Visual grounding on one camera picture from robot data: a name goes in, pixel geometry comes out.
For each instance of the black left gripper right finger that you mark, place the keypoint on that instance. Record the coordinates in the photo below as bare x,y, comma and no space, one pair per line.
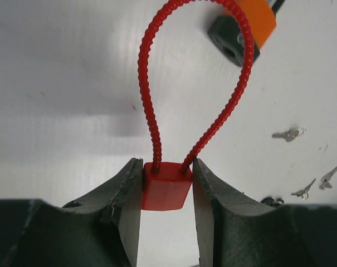
232,228

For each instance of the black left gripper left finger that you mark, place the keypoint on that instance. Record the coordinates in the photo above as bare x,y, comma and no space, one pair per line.
116,206

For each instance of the red cable padlock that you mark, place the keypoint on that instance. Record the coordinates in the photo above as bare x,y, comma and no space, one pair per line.
166,184

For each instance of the small silver key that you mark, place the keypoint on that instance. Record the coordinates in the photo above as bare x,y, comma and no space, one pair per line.
289,135

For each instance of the silver key pair left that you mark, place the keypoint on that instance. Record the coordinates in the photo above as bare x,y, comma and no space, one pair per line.
304,193

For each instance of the silver key pair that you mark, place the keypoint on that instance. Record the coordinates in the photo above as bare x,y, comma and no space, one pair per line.
325,180
304,193

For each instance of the silver key pair right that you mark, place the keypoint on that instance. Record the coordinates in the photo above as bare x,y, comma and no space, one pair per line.
325,180

